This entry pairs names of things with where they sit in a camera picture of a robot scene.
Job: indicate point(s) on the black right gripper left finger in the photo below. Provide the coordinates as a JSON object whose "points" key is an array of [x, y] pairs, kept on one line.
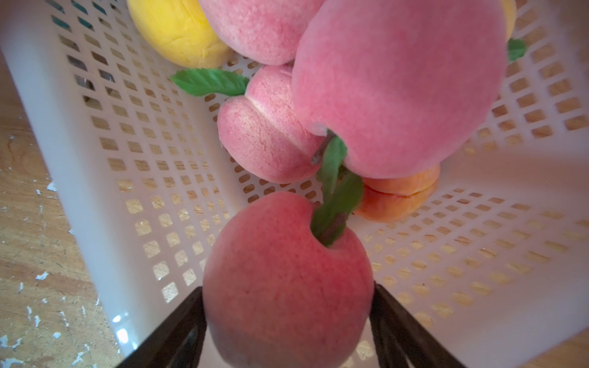
{"points": [[178, 341]]}

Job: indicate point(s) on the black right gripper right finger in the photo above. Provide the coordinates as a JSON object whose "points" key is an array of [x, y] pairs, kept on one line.
{"points": [[400, 340]]}

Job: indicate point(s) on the red orange peach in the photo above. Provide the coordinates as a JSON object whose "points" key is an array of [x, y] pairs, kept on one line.
{"points": [[391, 200]]}

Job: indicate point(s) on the pink peach with leaf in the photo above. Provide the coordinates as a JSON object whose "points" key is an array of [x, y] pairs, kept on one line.
{"points": [[257, 123]]}

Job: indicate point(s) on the yellow peach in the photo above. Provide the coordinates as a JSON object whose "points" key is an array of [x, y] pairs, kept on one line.
{"points": [[179, 32], [516, 48]]}

